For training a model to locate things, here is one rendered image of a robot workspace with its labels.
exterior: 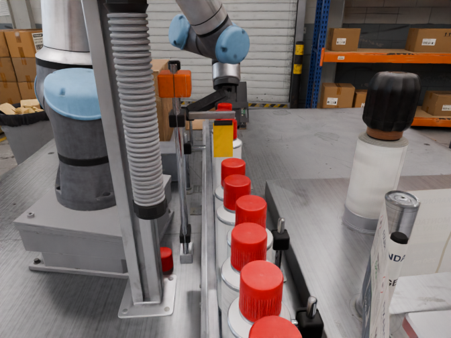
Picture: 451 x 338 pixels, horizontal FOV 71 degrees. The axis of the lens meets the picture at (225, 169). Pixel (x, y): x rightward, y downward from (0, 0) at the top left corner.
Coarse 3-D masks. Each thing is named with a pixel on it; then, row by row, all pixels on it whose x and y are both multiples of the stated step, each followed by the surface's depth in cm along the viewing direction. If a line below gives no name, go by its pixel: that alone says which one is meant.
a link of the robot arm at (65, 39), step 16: (48, 0) 57; (64, 0) 57; (80, 0) 58; (48, 16) 58; (64, 16) 58; (80, 16) 59; (48, 32) 59; (64, 32) 59; (80, 32) 60; (48, 48) 60; (64, 48) 60; (80, 48) 61; (48, 64) 60; (64, 64) 60; (80, 64) 61
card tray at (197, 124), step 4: (188, 104) 160; (196, 120) 147; (200, 120) 147; (204, 120) 147; (188, 124) 141; (196, 124) 141; (200, 124) 141; (188, 128) 136; (196, 128) 136; (200, 128) 136; (240, 128) 136; (244, 128) 136
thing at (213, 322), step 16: (208, 128) 95; (208, 144) 83; (208, 160) 73; (208, 176) 66; (208, 192) 60; (208, 208) 55; (208, 224) 51; (208, 240) 47; (208, 256) 44; (208, 272) 41; (208, 288) 38; (208, 304) 36; (208, 320) 34; (208, 336) 33
